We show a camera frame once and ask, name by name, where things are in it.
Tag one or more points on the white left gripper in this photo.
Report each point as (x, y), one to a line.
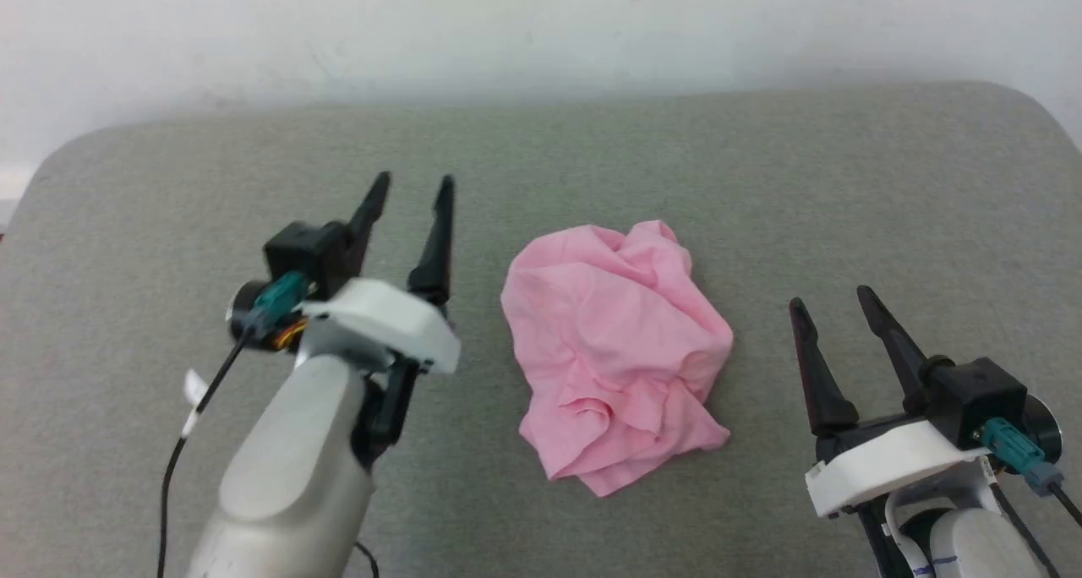
(380, 320)

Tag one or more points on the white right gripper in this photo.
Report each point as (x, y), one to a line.
(888, 464)

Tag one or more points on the pink garment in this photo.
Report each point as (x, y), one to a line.
(613, 350)

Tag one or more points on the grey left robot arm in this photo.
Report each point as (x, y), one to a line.
(292, 468)

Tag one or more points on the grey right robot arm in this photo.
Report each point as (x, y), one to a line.
(972, 544)

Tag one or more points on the grey fabric sofa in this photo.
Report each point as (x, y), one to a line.
(761, 181)

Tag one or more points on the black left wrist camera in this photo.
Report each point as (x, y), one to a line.
(304, 253)

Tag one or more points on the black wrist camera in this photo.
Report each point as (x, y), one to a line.
(980, 400)
(304, 253)

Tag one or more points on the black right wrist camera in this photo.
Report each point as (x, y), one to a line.
(980, 400)

